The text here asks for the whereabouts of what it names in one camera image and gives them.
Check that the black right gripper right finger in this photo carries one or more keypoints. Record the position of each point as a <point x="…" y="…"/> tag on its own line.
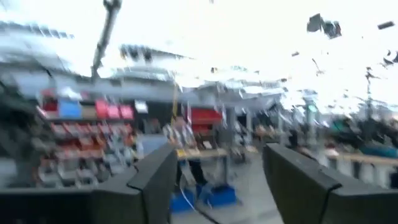
<point x="298" y="193"/>

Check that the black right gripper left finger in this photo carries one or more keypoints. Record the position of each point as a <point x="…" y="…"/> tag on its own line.
<point x="149" y="193"/>

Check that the blue plastic floor bin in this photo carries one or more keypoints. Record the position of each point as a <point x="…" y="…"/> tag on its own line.
<point x="220" y="196"/>
<point x="182" y="203"/>

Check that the blue-grey laptop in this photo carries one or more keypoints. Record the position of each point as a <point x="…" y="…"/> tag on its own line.
<point x="152" y="144"/>

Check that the person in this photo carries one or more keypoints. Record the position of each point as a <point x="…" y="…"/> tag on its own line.
<point x="197" y="169"/>

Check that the wooden desk with grey legs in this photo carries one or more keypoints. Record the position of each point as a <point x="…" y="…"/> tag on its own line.
<point x="202" y="152"/>

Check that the parts shelf with coloured bins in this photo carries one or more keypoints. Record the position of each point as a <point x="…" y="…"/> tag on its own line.
<point x="77" y="149"/>

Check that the large red storage bin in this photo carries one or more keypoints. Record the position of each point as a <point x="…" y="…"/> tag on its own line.
<point x="206" y="115"/>

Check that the blue cardboard box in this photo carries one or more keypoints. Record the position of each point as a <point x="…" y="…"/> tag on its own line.
<point x="70" y="109"/>

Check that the flat red storage bin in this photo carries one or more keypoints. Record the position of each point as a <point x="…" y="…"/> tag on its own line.
<point x="49" y="105"/>

